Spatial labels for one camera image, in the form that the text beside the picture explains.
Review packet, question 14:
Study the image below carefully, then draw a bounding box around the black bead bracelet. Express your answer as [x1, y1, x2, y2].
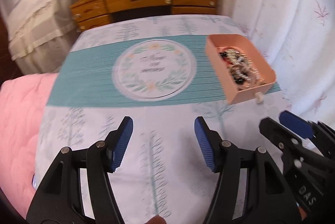
[218, 49, 252, 86]

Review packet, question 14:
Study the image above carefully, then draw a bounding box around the white pearl bracelet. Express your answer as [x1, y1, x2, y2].
[230, 56, 262, 88]

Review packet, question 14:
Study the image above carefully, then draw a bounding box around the pink drawer box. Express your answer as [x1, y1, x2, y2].
[205, 34, 276, 105]

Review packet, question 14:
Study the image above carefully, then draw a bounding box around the fingertip at bottom edge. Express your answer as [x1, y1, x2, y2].
[145, 215, 166, 224]

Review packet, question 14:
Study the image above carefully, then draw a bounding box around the pink quilt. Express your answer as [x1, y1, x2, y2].
[0, 73, 58, 217]

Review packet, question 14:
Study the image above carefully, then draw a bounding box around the white floral curtain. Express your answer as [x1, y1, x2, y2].
[218, 0, 334, 125]

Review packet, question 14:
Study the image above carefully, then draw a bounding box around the tree print tablecloth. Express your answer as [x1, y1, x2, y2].
[33, 15, 286, 223]

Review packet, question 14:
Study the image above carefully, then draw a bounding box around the cream lace cover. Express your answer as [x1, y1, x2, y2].
[6, 0, 78, 74]

